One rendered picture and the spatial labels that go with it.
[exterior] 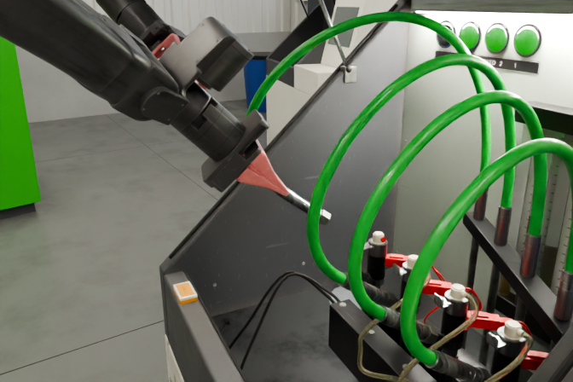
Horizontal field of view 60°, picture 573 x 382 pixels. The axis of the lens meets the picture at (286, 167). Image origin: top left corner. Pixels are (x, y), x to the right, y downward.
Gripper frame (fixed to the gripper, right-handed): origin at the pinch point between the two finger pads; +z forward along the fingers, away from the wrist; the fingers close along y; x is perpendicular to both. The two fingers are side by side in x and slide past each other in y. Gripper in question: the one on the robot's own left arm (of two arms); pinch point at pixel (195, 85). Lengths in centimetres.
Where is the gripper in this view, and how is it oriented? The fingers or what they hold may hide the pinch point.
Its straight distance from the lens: 77.4
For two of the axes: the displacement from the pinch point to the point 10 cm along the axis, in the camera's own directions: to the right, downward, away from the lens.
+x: -7.3, 6.6, 1.7
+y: 1.5, -0.9, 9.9
